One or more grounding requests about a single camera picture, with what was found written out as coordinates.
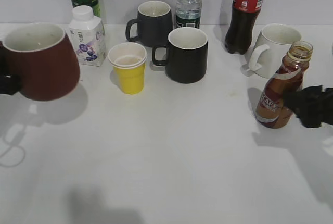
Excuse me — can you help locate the black mug front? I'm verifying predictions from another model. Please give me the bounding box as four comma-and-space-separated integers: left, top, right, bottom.
152, 27, 208, 84

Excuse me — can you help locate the brown Nescafe coffee bottle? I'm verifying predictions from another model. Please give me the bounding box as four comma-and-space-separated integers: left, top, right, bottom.
255, 41, 313, 129

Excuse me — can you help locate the dark grey mug rear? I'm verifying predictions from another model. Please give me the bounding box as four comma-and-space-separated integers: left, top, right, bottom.
125, 1, 173, 47

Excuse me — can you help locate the cola bottle red label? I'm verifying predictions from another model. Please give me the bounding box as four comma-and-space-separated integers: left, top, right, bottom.
225, 0, 264, 54

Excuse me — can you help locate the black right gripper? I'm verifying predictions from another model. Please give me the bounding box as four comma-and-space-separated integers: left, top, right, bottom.
283, 85, 332, 128

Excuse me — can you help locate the clear water bottle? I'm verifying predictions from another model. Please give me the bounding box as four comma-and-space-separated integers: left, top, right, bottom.
174, 0, 202, 29

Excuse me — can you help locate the red ceramic mug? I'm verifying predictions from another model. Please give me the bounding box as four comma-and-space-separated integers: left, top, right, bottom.
1, 23, 80, 101

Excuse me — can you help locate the white yogurt carton bottle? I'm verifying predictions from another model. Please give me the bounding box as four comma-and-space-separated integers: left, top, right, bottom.
69, 5, 107, 67

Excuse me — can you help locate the white ceramic mug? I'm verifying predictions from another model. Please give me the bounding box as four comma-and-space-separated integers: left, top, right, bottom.
248, 23, 301, 79

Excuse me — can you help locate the yellow paper cup stack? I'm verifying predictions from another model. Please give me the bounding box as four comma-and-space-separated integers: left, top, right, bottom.
108, 42, 147, 94

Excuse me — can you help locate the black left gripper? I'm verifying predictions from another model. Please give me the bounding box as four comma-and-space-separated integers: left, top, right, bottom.
1, 42, 22, 95

